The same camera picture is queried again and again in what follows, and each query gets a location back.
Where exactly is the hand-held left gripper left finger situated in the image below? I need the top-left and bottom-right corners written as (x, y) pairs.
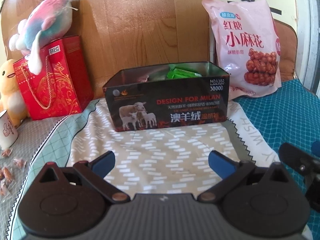
top-left (37, 151), bottom-right (131, 204)

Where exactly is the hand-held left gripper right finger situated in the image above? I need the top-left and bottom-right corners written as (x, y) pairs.
top-left (197, 150), bottom-right (294, 203)

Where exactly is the black printed tin box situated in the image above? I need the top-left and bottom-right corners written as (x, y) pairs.
top-left (102, 61), bottom-right (230, 132)

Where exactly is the pile of wrapped twist snacks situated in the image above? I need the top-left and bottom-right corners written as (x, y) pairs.
top-left (0, 149), bottom-right (27, 198)

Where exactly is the blue patterned mat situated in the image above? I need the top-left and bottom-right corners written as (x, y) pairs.
top-left (232, 78), bottom-right (320, 230)

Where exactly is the red gift box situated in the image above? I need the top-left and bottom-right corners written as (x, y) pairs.
top-left (14, 35), bottom-right (94, 120)

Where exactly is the white enamel mug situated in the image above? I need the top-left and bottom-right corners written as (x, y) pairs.
top-left (0, 110), bottom-right (19, 150)

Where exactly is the brown cushion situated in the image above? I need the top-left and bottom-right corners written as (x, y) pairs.
top-left (272, 19), bottom-right (303, 83)

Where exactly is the yellow duck plush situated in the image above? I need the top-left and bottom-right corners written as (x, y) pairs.
top-left (0, 59), bottom-right (31, 128)

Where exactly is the large pink snack bag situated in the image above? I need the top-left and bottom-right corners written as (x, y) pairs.
top-left (202, 0), bottom-right (282, 99)

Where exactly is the wooden headboard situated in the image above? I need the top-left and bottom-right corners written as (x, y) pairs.
top-left (0, 0), bottom-right (218, 100)

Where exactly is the pastel plush toy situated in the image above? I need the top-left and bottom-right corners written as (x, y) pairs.
top-left (9, 0), bottom-right (76, 75)

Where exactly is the white window frame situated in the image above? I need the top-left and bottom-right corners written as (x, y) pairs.
top-left (294, 0), bottom-right (320, 93)

